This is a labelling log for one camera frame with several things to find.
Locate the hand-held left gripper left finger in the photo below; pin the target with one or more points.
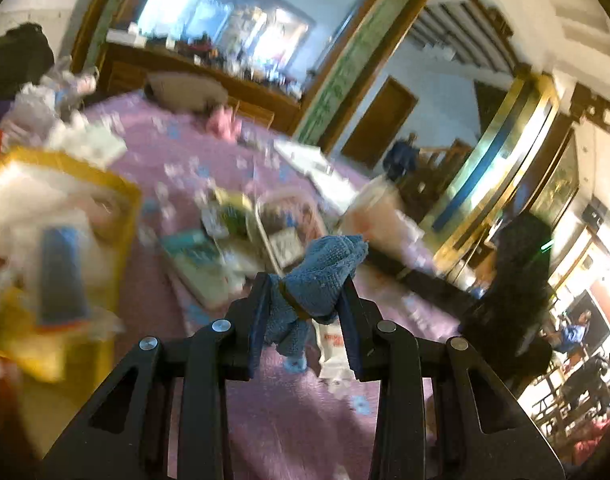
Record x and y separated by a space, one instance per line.
260 320

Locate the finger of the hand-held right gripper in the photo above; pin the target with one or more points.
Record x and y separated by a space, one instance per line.
435 285

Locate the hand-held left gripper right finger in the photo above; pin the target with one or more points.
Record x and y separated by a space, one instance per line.
350 340

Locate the blue cloth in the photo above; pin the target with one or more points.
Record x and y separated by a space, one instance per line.
320 280

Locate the small wicker basket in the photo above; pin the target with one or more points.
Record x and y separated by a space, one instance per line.
285 245

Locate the white bag with red label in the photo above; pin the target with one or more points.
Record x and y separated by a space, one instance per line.
380 215

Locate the yellow storage box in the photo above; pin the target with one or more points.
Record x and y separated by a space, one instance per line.
127 220

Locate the teal tissue pack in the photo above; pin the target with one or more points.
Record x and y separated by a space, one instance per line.
195 260

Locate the purple floral tablecloth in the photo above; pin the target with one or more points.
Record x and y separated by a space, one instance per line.
285 410

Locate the dark framed painting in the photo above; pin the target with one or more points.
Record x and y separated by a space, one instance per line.
560 180

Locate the green white torn packet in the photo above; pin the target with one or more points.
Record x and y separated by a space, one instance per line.
230 210

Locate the wooden stair railing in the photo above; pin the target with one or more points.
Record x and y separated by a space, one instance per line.
445 165

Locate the gold framed screen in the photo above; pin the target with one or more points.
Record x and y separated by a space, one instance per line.
500 160

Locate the white paper sheet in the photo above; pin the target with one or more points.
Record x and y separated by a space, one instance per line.
300 152
335 190

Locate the wooden door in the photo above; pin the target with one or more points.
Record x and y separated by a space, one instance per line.
380 120

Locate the pink cloth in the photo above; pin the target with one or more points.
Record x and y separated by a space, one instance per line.
222 122

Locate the pale green folded cloth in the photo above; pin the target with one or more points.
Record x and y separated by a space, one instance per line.
95 144

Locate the grey cushion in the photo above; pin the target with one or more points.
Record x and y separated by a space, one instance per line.
185 90

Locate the row of small shelf items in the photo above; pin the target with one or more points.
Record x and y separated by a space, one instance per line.
245 65

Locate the staircase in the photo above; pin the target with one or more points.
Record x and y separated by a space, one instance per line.
460 25

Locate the wooden mirror cabinet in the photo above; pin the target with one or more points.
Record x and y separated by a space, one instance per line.
135 65

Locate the crumpled white plastic bags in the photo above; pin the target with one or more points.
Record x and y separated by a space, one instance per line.
40 105

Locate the black bag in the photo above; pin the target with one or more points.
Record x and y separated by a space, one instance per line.
15 60

